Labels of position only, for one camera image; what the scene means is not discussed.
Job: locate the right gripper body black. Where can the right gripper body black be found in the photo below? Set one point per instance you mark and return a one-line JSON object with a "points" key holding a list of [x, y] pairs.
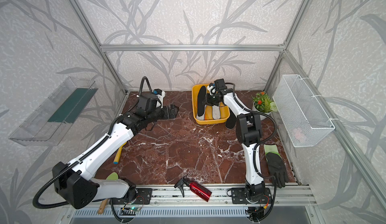
{"points": [[212, 99]]}

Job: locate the black green work glove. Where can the black green work glove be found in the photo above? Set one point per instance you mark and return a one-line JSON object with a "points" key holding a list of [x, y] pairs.
{"points": [[276, 165]]}

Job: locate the wooden handle tool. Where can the wooden handle tool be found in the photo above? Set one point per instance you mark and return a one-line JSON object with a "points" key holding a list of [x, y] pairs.
{"points": [[102, 206]]}

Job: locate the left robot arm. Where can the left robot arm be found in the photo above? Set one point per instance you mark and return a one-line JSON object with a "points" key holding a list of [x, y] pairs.
{"points": [[75, 181]]}

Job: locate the yellow scraper tool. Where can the yellow scraper tool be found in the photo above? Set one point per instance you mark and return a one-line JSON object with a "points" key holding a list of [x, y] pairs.
{"points": [[118, 154]]}

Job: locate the potted plant white pot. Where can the potted plant white pot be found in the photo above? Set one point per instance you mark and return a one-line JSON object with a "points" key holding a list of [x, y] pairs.
{"points": [[263, 103]]}

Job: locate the white wire mesh basket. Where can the white wire mesh basket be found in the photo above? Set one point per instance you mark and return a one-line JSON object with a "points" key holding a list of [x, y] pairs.
{"points": [[305, 120]]}

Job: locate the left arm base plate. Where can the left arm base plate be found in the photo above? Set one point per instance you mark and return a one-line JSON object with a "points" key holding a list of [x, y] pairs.
{"points": [[136, 196]]}

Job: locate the grey felt insole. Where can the grey felt insole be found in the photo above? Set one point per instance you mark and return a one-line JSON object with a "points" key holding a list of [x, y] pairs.
{"points": [[216, 114], [200, 117]]}

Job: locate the yellow insole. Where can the yellow insole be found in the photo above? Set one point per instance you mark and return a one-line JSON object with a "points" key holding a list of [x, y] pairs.
{"points": [[208, 113]]}

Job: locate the green insole piece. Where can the green insole piece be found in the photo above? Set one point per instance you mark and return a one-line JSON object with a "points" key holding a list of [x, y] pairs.
{"points": [[113, 176]]}

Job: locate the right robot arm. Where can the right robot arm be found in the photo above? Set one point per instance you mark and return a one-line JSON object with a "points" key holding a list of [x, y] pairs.
{"points": [[248, 131]]}

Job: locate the clear plastic wall shelf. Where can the clear plastic wall shelf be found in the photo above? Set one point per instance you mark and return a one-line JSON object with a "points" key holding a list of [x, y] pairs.
{"points": [[50, 122]]}

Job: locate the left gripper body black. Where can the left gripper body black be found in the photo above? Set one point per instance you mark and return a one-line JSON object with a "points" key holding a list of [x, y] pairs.
{"points": [[160, 114]]}

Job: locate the yellow plastic storage box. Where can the yellow plastic storage box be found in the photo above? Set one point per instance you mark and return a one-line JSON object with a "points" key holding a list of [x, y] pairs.
{"points": [[225, 112]]}

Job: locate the red spray bottle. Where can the red spray bottle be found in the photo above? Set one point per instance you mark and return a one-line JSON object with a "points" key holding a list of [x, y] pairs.
{"points": [[194, 187]]}

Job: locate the black insole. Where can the black insole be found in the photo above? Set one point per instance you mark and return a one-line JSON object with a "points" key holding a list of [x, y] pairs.
{"points": [[231, 121], [201, 100]]}

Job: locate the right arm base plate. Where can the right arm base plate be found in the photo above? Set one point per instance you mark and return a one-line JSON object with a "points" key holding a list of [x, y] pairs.
{"points": [[240, 196]]}

